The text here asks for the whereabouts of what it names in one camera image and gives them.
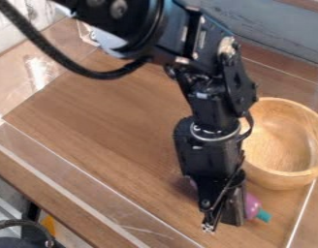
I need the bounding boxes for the purple toy eggplant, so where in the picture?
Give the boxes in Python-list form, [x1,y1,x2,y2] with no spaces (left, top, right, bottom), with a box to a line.
[189,174,272,223]

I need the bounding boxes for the brown wooden bowl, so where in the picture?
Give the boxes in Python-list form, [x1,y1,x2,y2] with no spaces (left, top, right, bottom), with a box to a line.
[244,97,318,191]

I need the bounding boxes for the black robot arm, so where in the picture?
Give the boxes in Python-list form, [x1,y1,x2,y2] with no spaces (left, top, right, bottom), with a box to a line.
[53,0,258,232]

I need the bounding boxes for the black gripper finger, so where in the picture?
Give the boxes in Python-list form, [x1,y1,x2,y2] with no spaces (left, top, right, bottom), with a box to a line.
[201,196,228,233]
[221,186,246,227]

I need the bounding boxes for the clear acrylic front wall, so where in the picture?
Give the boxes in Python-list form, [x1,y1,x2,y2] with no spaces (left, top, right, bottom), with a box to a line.
[0,120,203,248]

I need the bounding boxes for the black clamp with cable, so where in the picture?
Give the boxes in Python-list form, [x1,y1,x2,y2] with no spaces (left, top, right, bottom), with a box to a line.
[0,219,57,248]

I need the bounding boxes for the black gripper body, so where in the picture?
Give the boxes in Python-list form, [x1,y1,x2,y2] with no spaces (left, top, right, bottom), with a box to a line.
[173,116,249,233]

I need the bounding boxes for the clear acrylic corner bracket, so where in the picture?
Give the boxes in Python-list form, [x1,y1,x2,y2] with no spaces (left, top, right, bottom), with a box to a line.
[76,21,99,47]

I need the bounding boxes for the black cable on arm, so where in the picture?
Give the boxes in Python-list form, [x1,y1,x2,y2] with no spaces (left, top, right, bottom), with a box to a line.
[0,0,147,81]

